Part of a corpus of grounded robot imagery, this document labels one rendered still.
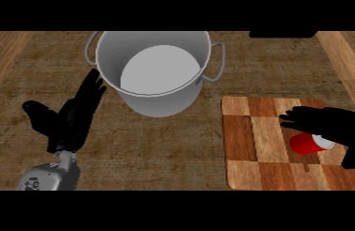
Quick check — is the checkered wooden cutting board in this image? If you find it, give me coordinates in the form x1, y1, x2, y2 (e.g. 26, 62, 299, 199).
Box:
220, 95, 355, 192

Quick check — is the grey metal pot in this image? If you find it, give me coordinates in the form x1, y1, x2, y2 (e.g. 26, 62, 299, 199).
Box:
84, 31, 228, 118

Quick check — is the red can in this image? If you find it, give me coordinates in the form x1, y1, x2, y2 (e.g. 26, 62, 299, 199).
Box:
288, 131, 335, 156

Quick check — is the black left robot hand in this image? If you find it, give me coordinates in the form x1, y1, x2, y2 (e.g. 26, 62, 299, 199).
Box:
20, 68, 108, 154

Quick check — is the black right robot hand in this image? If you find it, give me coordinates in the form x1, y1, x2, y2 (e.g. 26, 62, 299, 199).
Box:
276, 105, 355, 171

